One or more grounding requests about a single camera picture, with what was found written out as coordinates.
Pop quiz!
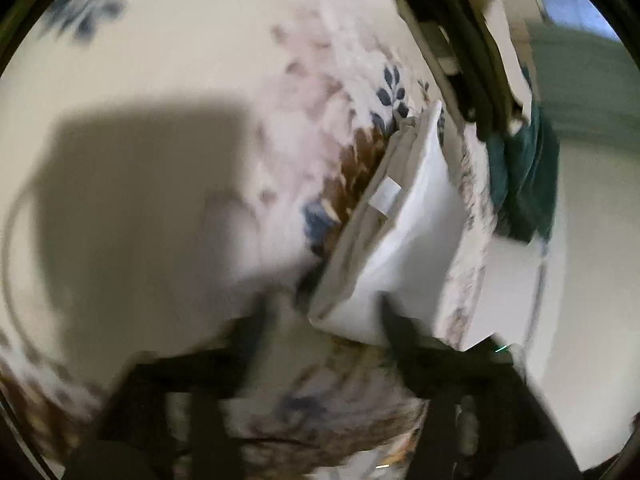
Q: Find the window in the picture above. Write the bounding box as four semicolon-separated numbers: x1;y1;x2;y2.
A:
520;0;622;41

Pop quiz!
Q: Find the black folded garment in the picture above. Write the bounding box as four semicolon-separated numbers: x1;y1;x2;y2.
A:
402;0;516;142

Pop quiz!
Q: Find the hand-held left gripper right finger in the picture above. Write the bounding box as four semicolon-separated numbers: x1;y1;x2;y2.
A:
380;294;582;480

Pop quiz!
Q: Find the dark green blanket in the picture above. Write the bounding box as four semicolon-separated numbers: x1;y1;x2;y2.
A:
486;67;562;244

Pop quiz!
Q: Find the green curtain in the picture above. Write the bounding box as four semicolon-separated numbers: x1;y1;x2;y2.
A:
527;19;640;147

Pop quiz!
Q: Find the stack of folded clothes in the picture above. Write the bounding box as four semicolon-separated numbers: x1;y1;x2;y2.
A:
452;0;537;122

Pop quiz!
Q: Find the white T-shirt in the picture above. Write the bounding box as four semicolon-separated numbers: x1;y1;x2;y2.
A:
307;100;469;349

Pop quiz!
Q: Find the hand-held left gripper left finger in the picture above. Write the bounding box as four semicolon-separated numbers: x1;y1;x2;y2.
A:
65;300;275;480

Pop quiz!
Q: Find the floral bedsheet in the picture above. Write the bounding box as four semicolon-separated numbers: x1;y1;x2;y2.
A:
0;0;501;480

